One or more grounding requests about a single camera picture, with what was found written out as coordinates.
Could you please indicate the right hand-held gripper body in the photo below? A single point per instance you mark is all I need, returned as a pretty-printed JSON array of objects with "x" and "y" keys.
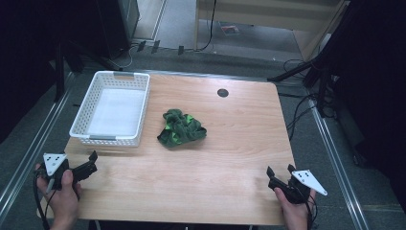
[{"x": 298, "y": 188}]

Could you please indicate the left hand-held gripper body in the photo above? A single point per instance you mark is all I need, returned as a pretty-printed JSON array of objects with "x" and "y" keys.
[{"x": 58, "y": 172}]

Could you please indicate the person's right hand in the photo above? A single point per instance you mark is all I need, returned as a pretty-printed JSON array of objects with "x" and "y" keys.
[{"x": 295, "y": 212}]

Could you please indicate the person's left hand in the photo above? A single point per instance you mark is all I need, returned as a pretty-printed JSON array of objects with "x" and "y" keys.
[{"x": 63, "y": 199}]

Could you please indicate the white perforated plastic basket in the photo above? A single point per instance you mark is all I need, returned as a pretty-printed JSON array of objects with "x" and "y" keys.
[{"x": 115, "y": 110}]

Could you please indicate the black metal stand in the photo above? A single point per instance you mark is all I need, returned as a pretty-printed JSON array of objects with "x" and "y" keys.
[{"x": 59, "y": 73}]

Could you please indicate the crumpled green cloth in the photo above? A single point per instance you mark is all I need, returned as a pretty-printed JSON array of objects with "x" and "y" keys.
[{"x": 180, "y": 127}]

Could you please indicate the black round table grommet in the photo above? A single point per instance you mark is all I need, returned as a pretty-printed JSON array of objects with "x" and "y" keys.
[{"x": 222, "y": 93}]

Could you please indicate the black tripod stand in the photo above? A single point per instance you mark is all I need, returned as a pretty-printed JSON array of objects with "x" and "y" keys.
[{"x": 316, "y": 68}]

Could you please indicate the black cabinet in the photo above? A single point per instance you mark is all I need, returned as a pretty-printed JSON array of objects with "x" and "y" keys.
[{"x": 118, "y": 22}]

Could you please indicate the red printed paper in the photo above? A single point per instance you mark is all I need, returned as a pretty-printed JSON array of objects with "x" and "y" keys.
[{"x": 230, "y": 29}]

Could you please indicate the metal floor rail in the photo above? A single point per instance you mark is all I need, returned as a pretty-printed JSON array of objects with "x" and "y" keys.
[
  {"x": 338, "y": 166},
  {"x": 35, "y": 143},
  {"x": 204, "y": 74}
]

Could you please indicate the light wooden furniture frame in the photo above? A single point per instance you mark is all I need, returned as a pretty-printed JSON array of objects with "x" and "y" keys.
[{"x": 271, "y": 16}]

